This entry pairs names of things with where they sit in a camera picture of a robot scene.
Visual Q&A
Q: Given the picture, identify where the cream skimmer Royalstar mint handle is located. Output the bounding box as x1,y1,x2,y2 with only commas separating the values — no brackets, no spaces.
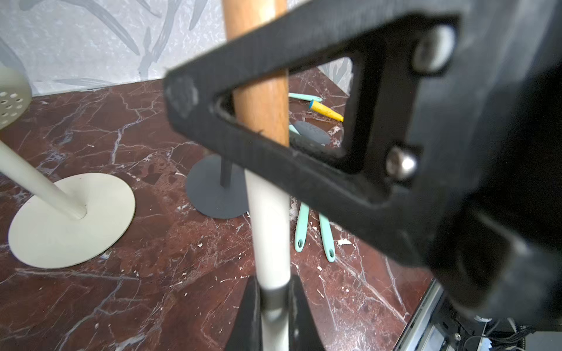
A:
0,67,32,129

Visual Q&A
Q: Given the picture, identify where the large grey skimmer mint handle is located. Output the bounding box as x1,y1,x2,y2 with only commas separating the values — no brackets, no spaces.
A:
289,121,331,252

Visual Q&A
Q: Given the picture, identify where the cream utensil rack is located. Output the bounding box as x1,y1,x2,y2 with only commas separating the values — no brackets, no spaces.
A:
1,144,136,269

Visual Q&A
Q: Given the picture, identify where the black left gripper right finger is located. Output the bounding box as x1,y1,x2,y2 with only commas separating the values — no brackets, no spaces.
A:
288,275,325,351

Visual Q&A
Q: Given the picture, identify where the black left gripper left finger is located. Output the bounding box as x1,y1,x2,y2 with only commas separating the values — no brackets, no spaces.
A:
225,276,263,351

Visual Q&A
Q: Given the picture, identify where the cream skimmer wooden handle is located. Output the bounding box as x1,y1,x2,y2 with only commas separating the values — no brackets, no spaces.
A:
222,1,291,350

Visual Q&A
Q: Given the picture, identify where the dark grey utensil rack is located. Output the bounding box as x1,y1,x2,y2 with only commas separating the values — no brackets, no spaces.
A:
185,154,249,219

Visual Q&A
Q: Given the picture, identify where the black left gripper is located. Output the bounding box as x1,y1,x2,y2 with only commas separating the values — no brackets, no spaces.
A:
164,1,561,328

